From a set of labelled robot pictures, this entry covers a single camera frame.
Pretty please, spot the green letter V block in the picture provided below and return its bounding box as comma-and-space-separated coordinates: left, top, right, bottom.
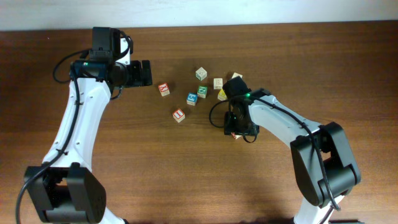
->
195, 67, 207, 81

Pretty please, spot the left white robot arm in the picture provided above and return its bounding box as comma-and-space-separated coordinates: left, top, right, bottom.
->
15, 37, 152, 223

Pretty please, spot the red letter Y block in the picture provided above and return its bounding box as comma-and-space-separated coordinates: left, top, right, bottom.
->
158, 83, 170, 96

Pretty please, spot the plain wooden block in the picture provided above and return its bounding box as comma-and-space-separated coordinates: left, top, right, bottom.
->
231, 73, 243, 78

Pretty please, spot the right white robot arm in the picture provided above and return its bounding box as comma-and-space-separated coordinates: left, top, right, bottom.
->
224, 89, 361, 223

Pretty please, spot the red letter I block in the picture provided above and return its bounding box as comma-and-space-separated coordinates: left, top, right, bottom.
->
172, 108, 185, 123

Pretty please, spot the yellow letter wooden block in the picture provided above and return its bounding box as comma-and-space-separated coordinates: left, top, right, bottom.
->
218, 89, 228, 101

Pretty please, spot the wooden block with red side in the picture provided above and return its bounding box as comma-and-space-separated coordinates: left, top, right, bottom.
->
231, 133, 241, 139

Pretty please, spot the letter K wooden block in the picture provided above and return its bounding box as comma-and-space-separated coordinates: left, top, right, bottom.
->
213, 78, 223, 90

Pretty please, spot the blue number 5 block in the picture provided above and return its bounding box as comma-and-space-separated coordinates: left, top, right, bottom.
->
187, 93, 198, 106

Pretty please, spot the green letter N block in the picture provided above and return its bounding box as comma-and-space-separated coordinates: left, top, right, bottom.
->
197, 86, 208, 98

